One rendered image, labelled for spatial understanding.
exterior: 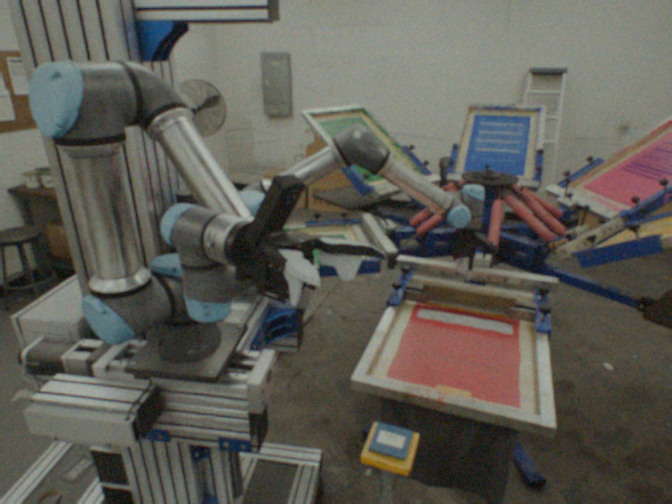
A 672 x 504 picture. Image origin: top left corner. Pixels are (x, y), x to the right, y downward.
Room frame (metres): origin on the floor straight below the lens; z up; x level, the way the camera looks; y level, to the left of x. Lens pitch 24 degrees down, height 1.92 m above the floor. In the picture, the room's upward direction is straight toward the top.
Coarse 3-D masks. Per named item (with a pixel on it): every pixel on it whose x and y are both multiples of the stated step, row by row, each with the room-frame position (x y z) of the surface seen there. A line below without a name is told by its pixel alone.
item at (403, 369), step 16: (416, 304) 1.66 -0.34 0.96; (416, 320) 1.54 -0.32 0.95; (432, 320) 1.54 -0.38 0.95; (416, 336) 1.43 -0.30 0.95; (400, 352) 1.33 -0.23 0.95; (400, 368) 1.24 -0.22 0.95; (416, 368) 1.24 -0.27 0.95; (432, 368) 1.24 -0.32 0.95; (448, 368) 1.24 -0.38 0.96; (432, 384) 1.16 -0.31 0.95; (448, 384) 1.16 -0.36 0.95
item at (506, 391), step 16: (496, 320) 1.54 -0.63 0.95; (512, 320) 1.54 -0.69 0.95; (496, 336) 1.43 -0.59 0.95; (512, 336) 1.43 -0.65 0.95; (512, 352) 1.33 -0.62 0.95; (512, 368) 1.24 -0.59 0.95; (464, 384) 1.16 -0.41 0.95; (480, 384) 1.16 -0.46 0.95; (496, 384) 1.16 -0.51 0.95; (512, 384) 1.16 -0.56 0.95; (496, 400) 1.09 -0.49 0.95; (512, 400) 1.09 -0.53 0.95
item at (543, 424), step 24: (480, 288) 1.74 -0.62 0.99; (384, 336) 1.38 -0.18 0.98; (360, 384) 1.13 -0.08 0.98; (384, 384) 1.12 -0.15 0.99; (456, 408) 1.03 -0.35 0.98; (480, 408) 1.02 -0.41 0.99; (504, 408) 1.02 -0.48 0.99; (552, 408) 1.02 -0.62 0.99; (528, 432) 0.96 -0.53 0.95; (552, 432) 0.94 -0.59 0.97
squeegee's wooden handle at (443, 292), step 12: (432, 288) 1.63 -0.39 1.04; (444, 288) 1.62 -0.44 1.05; (456, 288) 1.61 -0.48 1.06; (444, 300) 1.62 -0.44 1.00; (456, 300) 1.60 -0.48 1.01; (468, 300) 1.58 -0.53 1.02; (480, 300) 1.57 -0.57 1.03; (492, 300) 1.55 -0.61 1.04; (504, 300) 1.54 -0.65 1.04; (516, 300) 1.53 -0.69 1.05
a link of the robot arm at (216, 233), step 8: (224, 216) 0.65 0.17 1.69; (232, 216) 0.65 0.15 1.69; (216, 224) 0.63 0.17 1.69; (224, 224) 0.63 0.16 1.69; (232, 224) 0.62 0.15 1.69; (208, 232) 0.63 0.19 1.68; (216, 232) 0.62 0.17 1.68; (224, 232) 0.61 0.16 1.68; (208, 240) 0.62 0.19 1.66; (216, 240) 0.61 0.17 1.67; (224, 240) 0.61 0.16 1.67; (208, 248) 0.62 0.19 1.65; (216, 248) 0.61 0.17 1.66; (224, 248) 0.61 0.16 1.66; (208, 256) 0.63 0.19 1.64; (216, 256) 0.61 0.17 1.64; (224, 256) 0.61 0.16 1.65
